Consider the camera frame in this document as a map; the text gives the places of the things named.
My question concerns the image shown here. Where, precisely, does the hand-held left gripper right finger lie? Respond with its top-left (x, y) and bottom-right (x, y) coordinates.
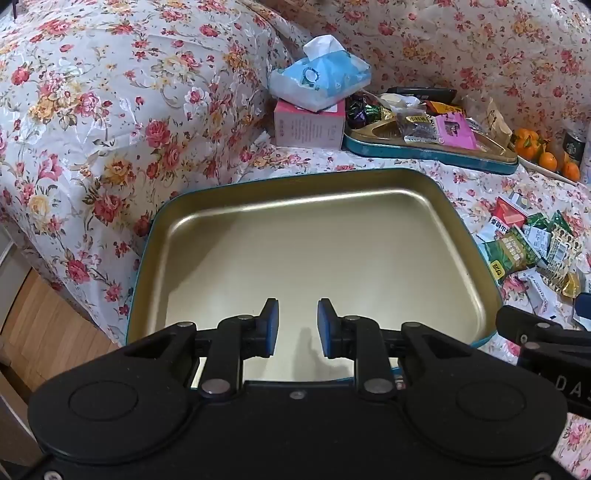
top-left (317, 298), bottom-right (474, 401)

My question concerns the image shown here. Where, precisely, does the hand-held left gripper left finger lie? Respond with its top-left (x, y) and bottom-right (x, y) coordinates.
top-left (121, 298), bottom-right (280, 398)

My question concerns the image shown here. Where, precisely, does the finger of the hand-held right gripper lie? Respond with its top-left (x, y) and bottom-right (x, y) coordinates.
top-left (496, 293), bottom-right (591, 347)

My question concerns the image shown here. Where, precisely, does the green pea snack packet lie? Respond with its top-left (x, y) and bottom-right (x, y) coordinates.
top-left (482, 228), bottom-right (539, 283)

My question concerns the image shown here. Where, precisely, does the pile of mixed snack packets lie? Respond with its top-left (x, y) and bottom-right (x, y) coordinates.
top-left (475, 193), bottom-right (591, 319)

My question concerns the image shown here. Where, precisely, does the deep gold tin tray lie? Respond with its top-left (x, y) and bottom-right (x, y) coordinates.
top-left (124, 167), bottom-right (504, 384)

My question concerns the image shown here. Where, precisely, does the white fruit plate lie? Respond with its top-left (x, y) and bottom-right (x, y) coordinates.
top-left (515, 152), bottom-right (583, 186)

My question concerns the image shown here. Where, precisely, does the heap of mandarin oranges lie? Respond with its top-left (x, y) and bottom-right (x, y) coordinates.
top-left (512, 128), bottom-right (581, 182)

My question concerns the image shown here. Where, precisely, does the dark coffee can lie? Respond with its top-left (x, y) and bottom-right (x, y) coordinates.
top-left (561, 129), bottom-right (587, 167)

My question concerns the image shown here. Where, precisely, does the shallow teal tin tray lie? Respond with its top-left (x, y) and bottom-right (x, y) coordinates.
top-left (342, 92), bottom-right (520, 175)

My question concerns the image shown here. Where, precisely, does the pink cardboard box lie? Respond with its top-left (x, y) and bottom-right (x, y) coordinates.
top-left (273, 99), bottom-right (347, 149)

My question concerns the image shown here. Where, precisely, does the brown paper packet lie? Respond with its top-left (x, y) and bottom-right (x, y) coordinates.
top-left (464, 95), bottom-right (514, 151)

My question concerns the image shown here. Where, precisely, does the pink snack packet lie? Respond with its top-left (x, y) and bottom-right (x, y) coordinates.
top-left (434, 114), bottom-right (477, 149)

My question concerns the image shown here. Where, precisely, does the pile of foil wrapped candies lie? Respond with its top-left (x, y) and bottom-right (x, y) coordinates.
top-left (345, 93), bottom-right (385, 130)

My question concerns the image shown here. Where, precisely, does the clear nut packet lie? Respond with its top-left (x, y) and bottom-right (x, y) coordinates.
top-left (404, 114), bottom-right (438, 143)

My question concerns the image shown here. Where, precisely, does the yellow red snack packet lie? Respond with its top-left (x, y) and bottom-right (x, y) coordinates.
top-left (425, 100), bottom-right (464, 115)

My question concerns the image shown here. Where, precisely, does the long black packet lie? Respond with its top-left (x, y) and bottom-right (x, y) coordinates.
top-left (387, 86), bottom-right (458, 104)

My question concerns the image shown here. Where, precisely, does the blue tissue pack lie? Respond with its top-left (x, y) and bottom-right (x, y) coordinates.
top-left (269, 34), bottom-right (371, 113)

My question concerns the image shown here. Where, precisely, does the floral bedspread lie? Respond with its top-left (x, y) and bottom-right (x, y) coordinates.
top-left (0, 0), bottom-right (591, 472)

